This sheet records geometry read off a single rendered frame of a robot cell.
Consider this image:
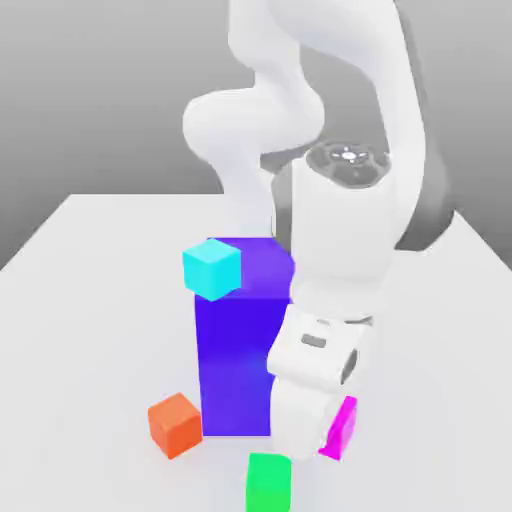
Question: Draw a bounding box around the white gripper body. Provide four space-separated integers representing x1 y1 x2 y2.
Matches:
269 375 343 462

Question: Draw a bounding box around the small magenta cube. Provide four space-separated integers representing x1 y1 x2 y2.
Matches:
318 395 358 462

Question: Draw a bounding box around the small green cube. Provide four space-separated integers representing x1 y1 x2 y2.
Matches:
244 452 293 512

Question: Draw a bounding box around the small orange cube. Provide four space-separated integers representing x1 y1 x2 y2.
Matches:
147 392 204 460

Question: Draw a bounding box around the small cyan cube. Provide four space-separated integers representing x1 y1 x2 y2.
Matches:
182 238 243 303

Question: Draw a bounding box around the large blue box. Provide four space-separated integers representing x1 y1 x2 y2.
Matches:
193 236 296 438

